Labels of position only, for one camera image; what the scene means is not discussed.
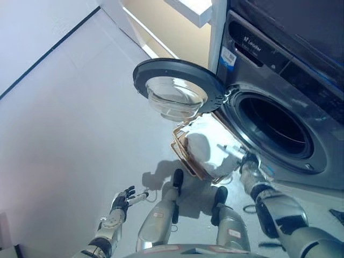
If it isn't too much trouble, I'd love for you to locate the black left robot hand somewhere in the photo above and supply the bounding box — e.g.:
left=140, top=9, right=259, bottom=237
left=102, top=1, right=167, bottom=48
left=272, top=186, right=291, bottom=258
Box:
left=111, top=185, right=150, bottom=213

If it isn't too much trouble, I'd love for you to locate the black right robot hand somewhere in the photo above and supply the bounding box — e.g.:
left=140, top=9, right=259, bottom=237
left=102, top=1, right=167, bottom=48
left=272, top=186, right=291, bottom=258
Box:
left=217, top=144, right=263, bottom=173

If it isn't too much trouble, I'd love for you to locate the white cloth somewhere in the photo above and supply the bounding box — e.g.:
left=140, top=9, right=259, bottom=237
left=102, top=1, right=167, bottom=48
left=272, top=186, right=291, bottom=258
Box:
left=178, top=114, right=248, bottom=180

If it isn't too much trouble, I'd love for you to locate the dark grey front-load washing machine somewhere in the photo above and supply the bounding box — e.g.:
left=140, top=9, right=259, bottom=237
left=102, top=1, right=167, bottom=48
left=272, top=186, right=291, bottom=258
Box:
left=216, top=10, right=344, bottom=189

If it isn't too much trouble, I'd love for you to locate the silver left robot leg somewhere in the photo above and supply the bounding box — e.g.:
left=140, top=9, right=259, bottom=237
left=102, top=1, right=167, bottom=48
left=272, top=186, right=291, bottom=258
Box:
left=135, top=168, right=185, bottom=252

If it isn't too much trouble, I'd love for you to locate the small blue barcode sticker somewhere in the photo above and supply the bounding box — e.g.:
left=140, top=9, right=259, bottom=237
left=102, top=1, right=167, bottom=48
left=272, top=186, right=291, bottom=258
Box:
left=220, top=47, right=239, bottom=66

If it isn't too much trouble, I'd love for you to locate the round glass washer door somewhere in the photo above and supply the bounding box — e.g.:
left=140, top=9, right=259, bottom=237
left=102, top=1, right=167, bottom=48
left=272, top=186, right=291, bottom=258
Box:
left=133, top=58, right=229, bottom=126

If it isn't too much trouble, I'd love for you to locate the white vertical side panel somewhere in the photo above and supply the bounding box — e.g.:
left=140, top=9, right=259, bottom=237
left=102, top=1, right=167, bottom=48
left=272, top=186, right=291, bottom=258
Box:
left=208, top=0, right=229, bottom=75

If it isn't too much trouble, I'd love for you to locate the dark grey stacked dryer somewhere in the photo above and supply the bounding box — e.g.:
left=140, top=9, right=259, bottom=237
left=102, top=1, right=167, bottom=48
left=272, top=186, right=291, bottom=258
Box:
left=228, top=0, right=344, bottom=66

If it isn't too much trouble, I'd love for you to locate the white counter cabinet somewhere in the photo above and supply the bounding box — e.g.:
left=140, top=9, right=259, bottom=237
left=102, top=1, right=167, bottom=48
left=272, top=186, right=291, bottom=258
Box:
left=106, top=0, right=213, bottom=59

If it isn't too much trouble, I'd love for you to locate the wire laundry basket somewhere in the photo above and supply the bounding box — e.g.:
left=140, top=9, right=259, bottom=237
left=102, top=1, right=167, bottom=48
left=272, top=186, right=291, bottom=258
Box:
left=170, top=111, right=260, bottom=185

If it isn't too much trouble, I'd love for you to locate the black equipment frame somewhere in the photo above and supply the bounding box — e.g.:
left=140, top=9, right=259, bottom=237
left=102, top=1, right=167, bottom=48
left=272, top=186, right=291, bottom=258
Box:
left=329, top=208, right=344, bottom=224

